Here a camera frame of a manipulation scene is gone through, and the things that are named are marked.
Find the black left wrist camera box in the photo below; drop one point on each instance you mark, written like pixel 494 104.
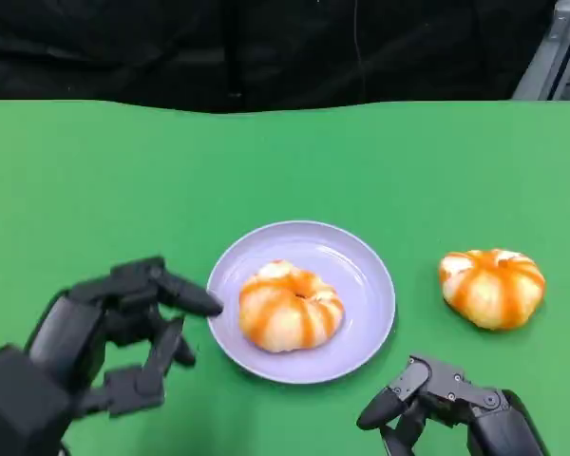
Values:
pixel 19 404

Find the green table cloth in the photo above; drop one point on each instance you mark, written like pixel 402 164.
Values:
pixel 285 166

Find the black backdrop curtain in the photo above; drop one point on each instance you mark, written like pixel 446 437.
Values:
pixel 171 47

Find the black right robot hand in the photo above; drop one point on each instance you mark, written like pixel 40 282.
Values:
pixel 484 418

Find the orange and white bread roll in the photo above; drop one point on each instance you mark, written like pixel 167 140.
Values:
pixel 494 290
pixel 290 309

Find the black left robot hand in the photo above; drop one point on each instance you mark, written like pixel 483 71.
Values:
pixel 71 328

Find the grey metal frame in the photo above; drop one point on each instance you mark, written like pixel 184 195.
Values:
pixel 553 57

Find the lilac plate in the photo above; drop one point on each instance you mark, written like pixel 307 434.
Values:
pixel 361 294

